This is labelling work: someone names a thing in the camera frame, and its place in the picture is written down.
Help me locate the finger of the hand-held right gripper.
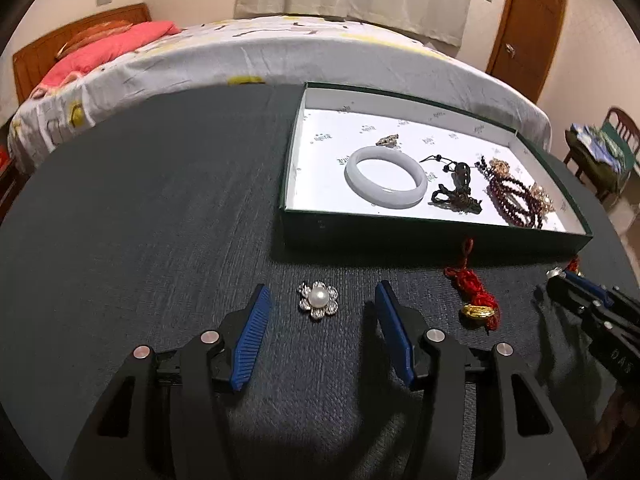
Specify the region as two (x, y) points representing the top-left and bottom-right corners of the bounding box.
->
(562, 269), (618, 308)
(534, 277), (608, 318)

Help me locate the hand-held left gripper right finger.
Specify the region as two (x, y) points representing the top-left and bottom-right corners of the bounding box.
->
(375, 280), (586, 480)

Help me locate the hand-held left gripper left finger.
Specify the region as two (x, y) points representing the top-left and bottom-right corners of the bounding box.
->
(62, 283), (273, 480)

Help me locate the pearl flower brooch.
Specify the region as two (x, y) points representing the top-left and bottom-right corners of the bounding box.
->
(298, 280), (339, 321)

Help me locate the red cord gold pendant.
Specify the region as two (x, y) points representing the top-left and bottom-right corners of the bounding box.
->
(444, 237), (502, 332)

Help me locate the dark red bead bracelet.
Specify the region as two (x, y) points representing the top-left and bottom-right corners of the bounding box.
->
(475, 156), (548, 228)

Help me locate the dark carved pendant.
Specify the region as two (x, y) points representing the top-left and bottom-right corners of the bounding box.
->
(419, 154), (483, 213)

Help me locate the white jade bangle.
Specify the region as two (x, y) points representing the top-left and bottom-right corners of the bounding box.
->
(344, 145), (429, 209)

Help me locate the green box with white inside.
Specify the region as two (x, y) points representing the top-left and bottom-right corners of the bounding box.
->
(277, 81), (594, 263)

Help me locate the person's right hand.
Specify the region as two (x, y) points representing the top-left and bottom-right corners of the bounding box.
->
(590, 385), (640, 466)

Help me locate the pile of clothes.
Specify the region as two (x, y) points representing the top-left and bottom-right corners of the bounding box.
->
(565, 122), (632, 192)

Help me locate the teal folder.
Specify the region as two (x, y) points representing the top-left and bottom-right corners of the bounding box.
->
(600, 120), (639, 162)

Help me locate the wooden chair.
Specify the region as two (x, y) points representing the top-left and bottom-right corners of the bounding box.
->
(564, 106), (640, 203)

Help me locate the brown wooden door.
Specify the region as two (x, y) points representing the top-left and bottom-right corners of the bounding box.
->
(486, 0), (570, 103)

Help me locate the bed with patterned sheet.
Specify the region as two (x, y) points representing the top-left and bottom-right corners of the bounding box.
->
(7, 15), (553, 176)

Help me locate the pink pillow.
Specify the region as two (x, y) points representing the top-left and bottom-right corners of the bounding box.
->
(30, 21), (182, 100)

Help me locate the orange cushion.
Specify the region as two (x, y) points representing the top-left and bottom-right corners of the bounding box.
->
(55, 20), (135, 59)

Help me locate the wooden headboard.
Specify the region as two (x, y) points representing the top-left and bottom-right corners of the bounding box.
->
(12, 2), (152, 106)

